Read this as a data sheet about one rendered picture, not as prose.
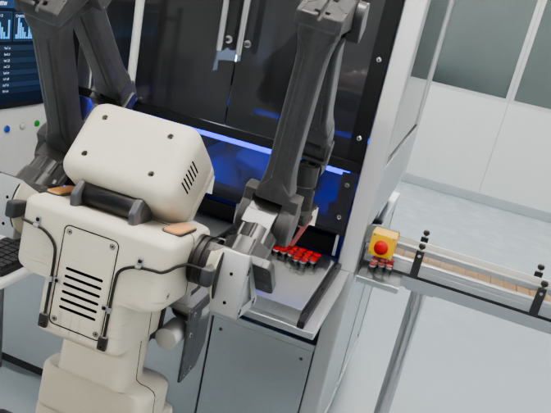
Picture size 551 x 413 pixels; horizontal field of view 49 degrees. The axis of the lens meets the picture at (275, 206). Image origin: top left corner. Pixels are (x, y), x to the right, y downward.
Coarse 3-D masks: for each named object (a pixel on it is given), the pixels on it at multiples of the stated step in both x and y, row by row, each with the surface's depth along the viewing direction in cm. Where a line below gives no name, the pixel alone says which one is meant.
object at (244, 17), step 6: (246, 0) 163; (246, 6) 164; (246, 12) 164; (246, 18) 165; (240, 24) 166; (246, 24) 166; (240, 30) 166; (240, 36) 167; (240, 42) 167; (246, 42) 172; (240, 48) 168; (240, 54) 168
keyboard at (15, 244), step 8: (0, 240) 168; (8, 240) 169; (16, 240) 170; (0, 248) 164; (8, 248) 165; (16, 248) 166; (0, 256) 160; (8, 256) 161; (16, 256) 161; (0, 264) 156; (8, 264) 157; (16, 264) 160; (0, 272) 155; (8, 272) 157
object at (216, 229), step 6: (198, 216) 199; (204, 216) 200; (210, 216) 201; (198, 222) 194; (204, 222) 195; (210, 222) 196; (216, 222) 197; (222, 222) 198; (228, 222) 199; (234, 222) 191; (210, 228) 192; (216, 228) 193; (222, 228) 194; (228, 228) 186; (234, 228) 192; (210, 234) 187; (216, 234) 188; (222, 234) 183
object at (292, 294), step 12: (276, 264) 176; (276, 276) 169; (288, 276) 170; (300, 276) 172; (312, 276) 174; (324, 276) 168; (276, 288) 162; (288, 288) 163; (300, 288) 165; (312, 288) 166; (264, 300) 150; (276, 300) 156; (288, 300) 157; (300, 300) 159; (276, 312) 149; (288, 312) 148; (300, 312) 147
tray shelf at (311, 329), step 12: (324, 264) 184; (336, 276) 177; (336, 288) 170; (324, 300) 162; (252, 312) 149; (264, 312) 150; (324, 312) 156; (276, 324) 148; (288, 324) 147; (312, 324) 149; (312, 336) 145
